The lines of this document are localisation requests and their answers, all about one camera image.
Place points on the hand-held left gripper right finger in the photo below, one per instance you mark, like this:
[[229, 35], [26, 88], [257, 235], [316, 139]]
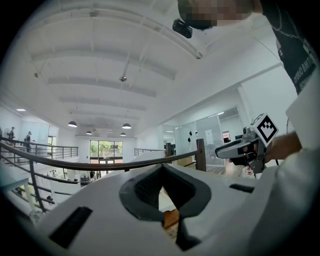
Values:
[[220, 215]]

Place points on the person's black printed shirt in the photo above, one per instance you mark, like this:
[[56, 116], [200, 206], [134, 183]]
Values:
[[292, 45]]

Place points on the person's head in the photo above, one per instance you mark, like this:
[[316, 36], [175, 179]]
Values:
[[220, 12]]

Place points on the paper notice on glass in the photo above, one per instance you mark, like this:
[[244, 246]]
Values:
[[209, 137]]

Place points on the black head-mounted camera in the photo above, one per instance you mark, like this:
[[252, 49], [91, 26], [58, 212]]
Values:
[[182, 27]]

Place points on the pack of water bottles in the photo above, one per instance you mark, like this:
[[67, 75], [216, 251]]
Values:
[[248, 171]]

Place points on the dark metal railing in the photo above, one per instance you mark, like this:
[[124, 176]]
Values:
[[75, 166]]

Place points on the wooden table with black legs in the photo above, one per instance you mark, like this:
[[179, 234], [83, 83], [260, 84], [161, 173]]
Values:
[[172, 218]]

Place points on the person's right forearm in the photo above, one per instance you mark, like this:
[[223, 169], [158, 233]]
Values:
[[285, 147]]

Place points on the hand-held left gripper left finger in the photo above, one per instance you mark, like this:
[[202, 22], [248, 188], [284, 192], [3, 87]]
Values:
[[105, 220]]

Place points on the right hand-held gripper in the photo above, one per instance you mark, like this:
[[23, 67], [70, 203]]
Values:
[[266, 130]]

